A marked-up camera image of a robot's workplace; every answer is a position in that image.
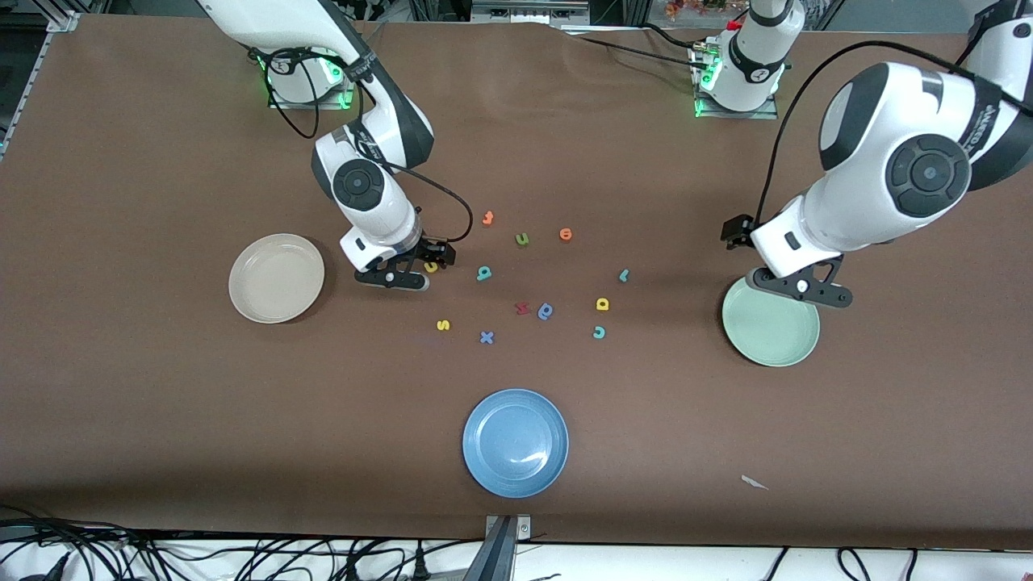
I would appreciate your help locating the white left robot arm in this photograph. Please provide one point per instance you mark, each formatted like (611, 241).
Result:
(888, 121)

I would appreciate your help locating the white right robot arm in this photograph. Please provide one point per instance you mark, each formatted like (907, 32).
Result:
(379, 206)

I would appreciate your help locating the light green round plate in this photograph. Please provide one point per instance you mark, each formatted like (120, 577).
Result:
(775, 339)

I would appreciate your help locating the beige brown round plate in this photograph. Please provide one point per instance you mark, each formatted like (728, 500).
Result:
(276, 278)

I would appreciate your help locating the blue foam letter a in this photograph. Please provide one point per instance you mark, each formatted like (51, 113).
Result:
(545, 311)

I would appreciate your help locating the blue round plate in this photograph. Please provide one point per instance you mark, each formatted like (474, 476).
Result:
(515, 443)

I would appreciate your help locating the orange artificial flowers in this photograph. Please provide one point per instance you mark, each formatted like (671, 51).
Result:
(694, 8)

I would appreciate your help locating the small white paper scrap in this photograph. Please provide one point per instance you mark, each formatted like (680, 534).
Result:
(754, 482)

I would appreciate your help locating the brown table cover sheet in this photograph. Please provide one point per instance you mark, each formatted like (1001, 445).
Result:
(161, 403)

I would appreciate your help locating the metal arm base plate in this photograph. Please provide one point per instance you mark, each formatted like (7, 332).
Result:
(763, 114)
(282, 101)

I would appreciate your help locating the aluminium frame profile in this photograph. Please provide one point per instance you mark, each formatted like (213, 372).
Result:
(529, 10)

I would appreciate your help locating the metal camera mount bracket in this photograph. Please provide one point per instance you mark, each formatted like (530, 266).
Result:
(504, 532)

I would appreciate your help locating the aluminium frame rail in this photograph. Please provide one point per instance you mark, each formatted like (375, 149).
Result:
(32, 81)

